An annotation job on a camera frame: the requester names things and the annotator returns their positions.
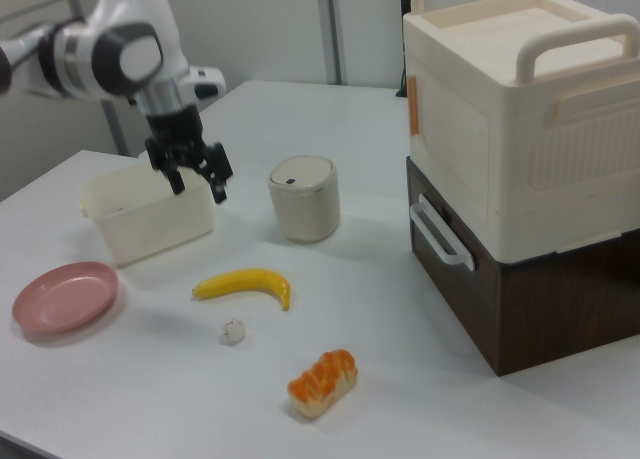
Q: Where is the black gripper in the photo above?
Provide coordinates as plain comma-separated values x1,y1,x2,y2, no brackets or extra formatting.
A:
144,103,235,206

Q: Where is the glazed bread loaf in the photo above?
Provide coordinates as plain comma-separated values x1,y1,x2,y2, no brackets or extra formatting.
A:
286,348,360,420

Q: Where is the white plastic storage box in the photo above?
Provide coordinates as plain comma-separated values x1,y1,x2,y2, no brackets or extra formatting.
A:
77,161,217,268

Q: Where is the small cream lidded bin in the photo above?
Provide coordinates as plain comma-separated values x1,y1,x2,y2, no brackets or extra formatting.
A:
267,154,342,245

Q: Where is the yellow banana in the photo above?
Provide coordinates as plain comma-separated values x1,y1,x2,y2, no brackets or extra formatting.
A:
191,267,293,312

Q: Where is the crumpled white paper ball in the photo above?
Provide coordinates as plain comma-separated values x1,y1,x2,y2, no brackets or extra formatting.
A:
218,317,248,347

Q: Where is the pink plate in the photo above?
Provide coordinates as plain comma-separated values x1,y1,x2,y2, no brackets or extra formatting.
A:
11,261,121,336

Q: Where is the cream appliance on box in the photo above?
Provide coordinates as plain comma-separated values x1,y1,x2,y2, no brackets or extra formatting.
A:
402,0,640,263

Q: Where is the white oven appliance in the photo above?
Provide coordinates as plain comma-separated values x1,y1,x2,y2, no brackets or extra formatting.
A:
405,156,640,378

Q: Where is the grey partition post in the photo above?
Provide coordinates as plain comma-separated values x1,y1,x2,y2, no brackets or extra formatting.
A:
318,0,348,86

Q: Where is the copper cabinet handle strip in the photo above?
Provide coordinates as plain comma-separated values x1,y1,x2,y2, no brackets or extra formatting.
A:
406,76,422,138

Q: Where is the white drawer handle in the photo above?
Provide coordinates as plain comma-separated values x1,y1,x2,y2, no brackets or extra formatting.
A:
409,193,477,272

